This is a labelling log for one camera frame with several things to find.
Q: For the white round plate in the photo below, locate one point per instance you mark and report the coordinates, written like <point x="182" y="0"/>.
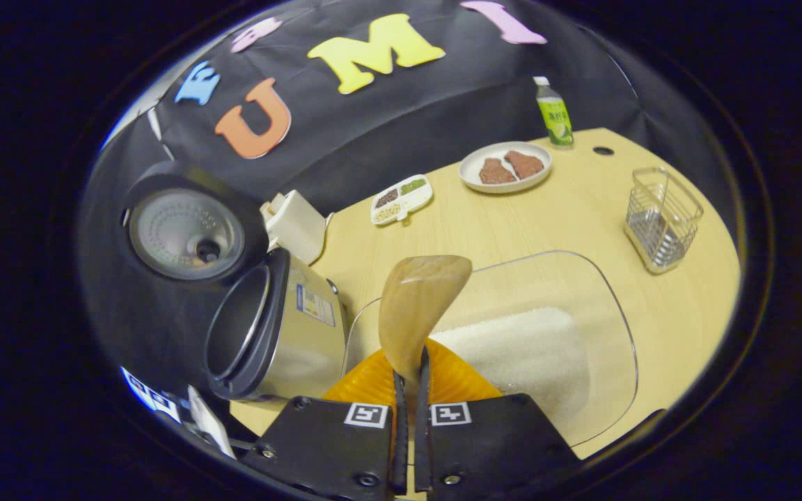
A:
<point x="505" y="186"/>

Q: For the green label tea bottle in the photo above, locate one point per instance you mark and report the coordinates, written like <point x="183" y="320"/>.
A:
<point x="555" y="115"/>

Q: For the white toaster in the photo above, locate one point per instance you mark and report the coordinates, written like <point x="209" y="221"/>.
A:
<point x="298" y="226"/>

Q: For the clear plastic rice container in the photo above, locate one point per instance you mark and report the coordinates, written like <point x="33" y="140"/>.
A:
<point x="603" y="306"/>

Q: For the dark grey rice cooker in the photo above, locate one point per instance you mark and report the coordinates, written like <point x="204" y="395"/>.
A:
<point x="296" y="341"/>

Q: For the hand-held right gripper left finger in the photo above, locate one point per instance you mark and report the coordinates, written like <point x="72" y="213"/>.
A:
<point x="331" y="445"/>

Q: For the wooden spoon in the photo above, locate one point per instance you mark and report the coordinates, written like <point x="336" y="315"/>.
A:
<point x="415" y="306"/>

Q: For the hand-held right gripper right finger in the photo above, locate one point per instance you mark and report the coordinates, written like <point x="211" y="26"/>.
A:
<point x="491" y="445"/>

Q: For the white divided bean dish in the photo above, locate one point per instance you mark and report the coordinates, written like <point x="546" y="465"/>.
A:
<point x="401" y="198"/>

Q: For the brown meat piece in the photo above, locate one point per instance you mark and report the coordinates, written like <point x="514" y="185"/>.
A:
<point x="525" y="164"/>
<point x="496" y="172"/>

